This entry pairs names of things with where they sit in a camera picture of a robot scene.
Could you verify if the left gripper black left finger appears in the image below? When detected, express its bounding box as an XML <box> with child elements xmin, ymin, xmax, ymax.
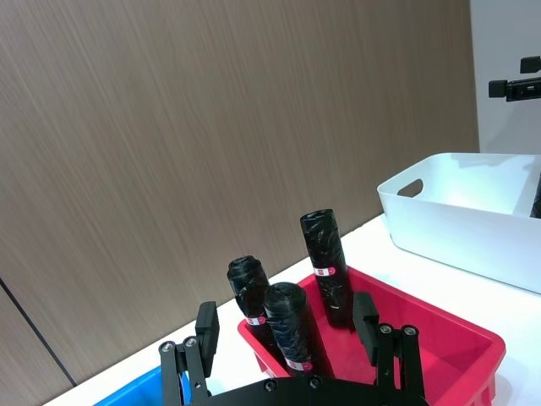
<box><xmin>159</xmin><ymin>301</ymin><xmax>221</xmax><ymax>406</ymax></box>

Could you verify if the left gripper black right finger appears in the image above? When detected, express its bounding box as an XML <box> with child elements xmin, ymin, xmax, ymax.
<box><xmin>352</xmin><ymin>291</ymin><xmax>428</xmax><ymax>401</ymax></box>

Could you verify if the red plastic bin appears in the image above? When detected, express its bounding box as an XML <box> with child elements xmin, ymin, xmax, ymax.
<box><xmin>237</xmin><ymin>265</ymin><xmax>507</xmax><ymax>406</ymax></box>

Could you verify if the tall black bag roll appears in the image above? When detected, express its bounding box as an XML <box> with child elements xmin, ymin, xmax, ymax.
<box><xmin>299</xmin><ymin>208</ymin><xmax>354</xmax><ymax>328</ymax></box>

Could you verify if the blue plastic bin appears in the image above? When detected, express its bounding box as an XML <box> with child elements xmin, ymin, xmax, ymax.
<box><xmin>92</xmin><ymin>365</ymin><xmax>191</xmax><ymax>406</ymax></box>

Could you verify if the white plastic basket with handle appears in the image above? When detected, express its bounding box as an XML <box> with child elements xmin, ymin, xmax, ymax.
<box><xmin>376</xmin><ymin>152</ymin><xmax>541</xmax><ymax>295</ymax></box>

